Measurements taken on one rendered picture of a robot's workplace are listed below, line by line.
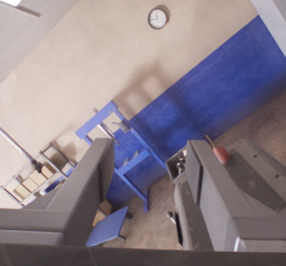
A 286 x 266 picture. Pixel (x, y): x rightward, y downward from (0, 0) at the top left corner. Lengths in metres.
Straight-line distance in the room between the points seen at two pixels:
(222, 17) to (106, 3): 1.91
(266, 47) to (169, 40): 1.64
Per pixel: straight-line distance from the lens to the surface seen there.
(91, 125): 3.52
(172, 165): 3.40
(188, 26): 3.84
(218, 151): 1.03
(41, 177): 4.49
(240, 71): 4.07
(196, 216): 0.94
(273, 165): 0.93
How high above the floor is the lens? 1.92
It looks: 12 degrees down
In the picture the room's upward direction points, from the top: 41 degrees counter-clockwise
